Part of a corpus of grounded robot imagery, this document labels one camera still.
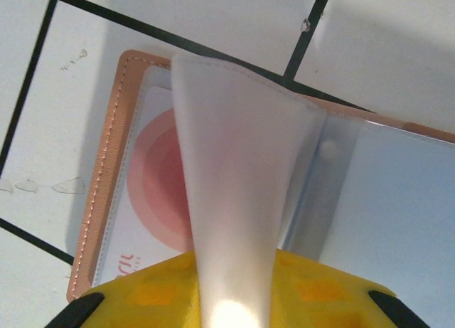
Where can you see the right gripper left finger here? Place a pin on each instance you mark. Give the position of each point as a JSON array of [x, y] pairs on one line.
[[142, 299]]

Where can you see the light blue card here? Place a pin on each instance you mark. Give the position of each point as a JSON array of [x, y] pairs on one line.
[[391, 217]]

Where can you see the white card with red circles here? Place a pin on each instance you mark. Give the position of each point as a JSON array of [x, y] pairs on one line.
[[153, 185]]

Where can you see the pink leather card holder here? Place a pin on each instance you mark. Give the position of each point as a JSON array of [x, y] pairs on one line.
[[113, 146]]

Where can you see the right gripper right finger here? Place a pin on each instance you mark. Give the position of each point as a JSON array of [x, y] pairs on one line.
[[337, 299]]

